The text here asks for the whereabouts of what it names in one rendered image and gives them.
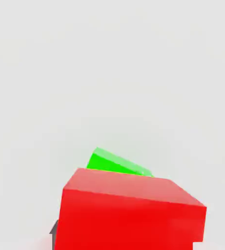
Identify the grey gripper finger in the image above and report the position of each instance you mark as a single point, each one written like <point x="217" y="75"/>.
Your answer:
<point x="54" y="233"/>

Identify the small red cube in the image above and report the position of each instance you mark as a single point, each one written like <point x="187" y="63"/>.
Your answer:
<point x="129" y="216"/>

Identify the small green cube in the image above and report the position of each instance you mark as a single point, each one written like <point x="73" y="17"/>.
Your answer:
<point x="112" y="163"/>

